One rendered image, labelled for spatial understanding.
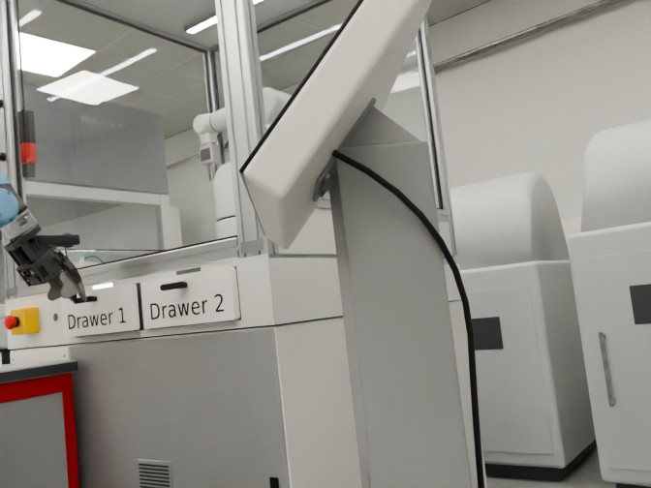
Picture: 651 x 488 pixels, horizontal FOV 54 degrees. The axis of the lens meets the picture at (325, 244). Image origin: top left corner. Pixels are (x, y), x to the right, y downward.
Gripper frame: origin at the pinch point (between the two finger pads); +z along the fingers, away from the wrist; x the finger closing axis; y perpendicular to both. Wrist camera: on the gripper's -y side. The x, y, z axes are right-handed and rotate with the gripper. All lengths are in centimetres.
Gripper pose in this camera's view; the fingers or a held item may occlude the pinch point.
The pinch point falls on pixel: (79, 295)
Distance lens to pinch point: 165.8
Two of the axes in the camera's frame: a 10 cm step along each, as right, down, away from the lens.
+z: 4.2, 8.2, 3.9
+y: -4.1, 5.5, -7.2
